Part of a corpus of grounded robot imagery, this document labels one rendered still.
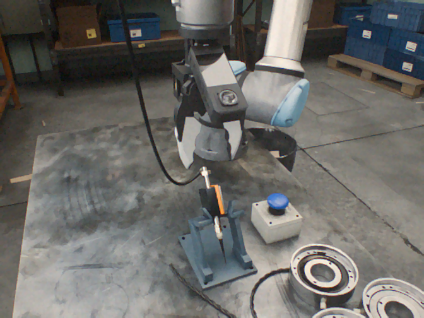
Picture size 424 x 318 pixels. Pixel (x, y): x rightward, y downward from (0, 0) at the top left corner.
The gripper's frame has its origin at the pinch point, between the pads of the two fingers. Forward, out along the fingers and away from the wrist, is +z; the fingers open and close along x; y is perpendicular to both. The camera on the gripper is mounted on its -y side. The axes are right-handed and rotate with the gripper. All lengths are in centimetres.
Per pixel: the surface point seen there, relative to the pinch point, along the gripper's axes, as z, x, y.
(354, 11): 38, -315, 319
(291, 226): 15.7, -14.4, -3.5
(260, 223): 16.1, -9.7, -0.2
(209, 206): 7.1, 1.3, -2.4
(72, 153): 19, 22, 45
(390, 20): 36, -299, 247
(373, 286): 15.8, -18.8, -20.1
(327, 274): 17.8, -15.1, -14.1
